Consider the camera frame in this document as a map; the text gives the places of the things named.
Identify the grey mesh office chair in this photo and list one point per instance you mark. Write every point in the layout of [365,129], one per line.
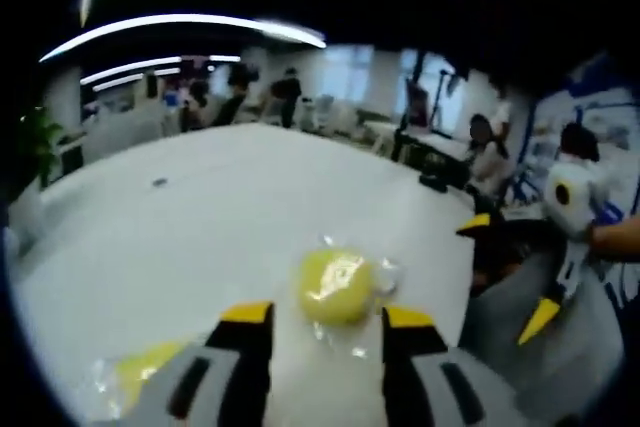
[525,307]

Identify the long curved ceiling light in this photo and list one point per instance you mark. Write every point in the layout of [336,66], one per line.
[175,24]

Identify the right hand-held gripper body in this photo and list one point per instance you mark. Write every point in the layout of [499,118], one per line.
[575,197]

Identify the green potted plant white pot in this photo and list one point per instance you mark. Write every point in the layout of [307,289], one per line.
[42,147]

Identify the black device on table edge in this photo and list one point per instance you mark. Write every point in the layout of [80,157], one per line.
[434,182]

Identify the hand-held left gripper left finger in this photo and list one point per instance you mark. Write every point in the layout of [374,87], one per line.
[220,372]

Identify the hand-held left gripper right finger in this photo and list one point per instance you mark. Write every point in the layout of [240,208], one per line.
[430,377]

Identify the round yellow silicone block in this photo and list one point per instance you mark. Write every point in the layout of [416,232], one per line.
[332,287]

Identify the person's right hand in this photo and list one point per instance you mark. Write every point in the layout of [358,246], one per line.
[617,242]

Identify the rectangular yellow silicone block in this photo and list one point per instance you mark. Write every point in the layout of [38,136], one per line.
[140,367]

